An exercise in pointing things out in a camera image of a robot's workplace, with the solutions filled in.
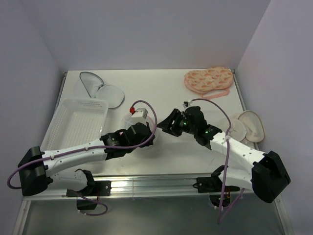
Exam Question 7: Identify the beige trimmed mesh laundry bag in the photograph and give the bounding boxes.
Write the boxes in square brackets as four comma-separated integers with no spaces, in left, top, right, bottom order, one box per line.
[228,111,265,143]

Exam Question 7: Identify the white plastic basket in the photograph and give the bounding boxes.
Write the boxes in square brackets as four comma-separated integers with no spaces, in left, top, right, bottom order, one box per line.
[41,98,109,150]

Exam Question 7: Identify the peach floral bra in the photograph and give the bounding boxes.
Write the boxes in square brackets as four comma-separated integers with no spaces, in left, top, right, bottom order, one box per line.
[184,66,234,100]

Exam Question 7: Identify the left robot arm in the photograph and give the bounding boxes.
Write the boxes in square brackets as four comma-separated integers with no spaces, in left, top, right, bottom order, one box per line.
[18,122,156,196]

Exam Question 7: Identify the aluminium frame rail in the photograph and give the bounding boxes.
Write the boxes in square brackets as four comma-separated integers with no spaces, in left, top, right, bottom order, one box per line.
[24,172,281,200]

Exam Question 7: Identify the grey trimmed mesh laundry bag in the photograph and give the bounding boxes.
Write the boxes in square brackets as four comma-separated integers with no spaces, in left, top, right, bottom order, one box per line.
[73,71,125,109]

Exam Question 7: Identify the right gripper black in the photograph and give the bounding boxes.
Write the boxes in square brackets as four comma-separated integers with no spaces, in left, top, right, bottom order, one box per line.
[156,108,197,137]

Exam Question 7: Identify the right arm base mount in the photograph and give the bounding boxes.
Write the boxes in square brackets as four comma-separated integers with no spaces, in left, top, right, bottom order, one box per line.
[192,177,240,207]

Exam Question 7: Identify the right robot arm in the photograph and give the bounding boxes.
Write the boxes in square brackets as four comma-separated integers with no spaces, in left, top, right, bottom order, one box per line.
[157,106,291,203]

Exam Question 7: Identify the pink trimmed mesh laundry bag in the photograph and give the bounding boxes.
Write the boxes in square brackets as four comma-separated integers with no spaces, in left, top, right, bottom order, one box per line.
[121,112,157,149]

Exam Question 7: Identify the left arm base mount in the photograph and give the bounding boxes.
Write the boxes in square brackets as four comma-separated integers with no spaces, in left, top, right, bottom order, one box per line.
[66,181,111,216]

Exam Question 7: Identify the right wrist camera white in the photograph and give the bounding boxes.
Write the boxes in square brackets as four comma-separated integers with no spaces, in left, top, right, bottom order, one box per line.
[182,101,193,109]

